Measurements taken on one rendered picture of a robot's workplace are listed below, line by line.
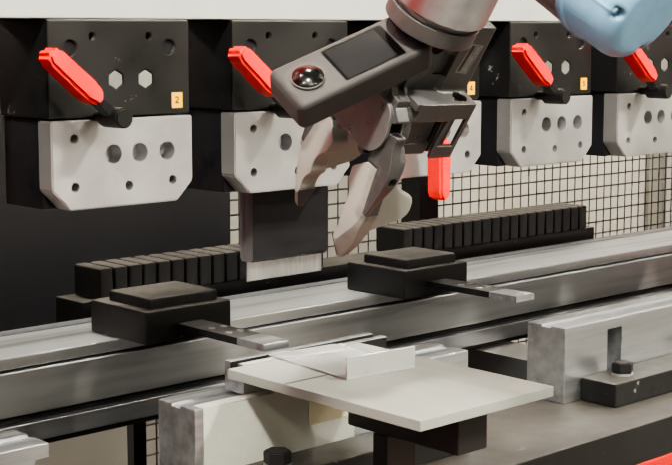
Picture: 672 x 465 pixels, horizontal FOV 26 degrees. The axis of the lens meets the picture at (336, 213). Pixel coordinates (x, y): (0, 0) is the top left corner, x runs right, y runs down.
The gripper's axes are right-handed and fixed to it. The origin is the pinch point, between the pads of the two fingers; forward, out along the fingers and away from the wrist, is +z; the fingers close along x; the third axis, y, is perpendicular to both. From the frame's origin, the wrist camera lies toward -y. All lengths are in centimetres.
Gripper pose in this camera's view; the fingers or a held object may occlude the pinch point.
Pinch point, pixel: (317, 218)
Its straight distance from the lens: 117.0
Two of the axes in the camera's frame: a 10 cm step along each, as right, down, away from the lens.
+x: -5.2, -6.4, 5.7
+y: 7.7, -0.6, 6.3
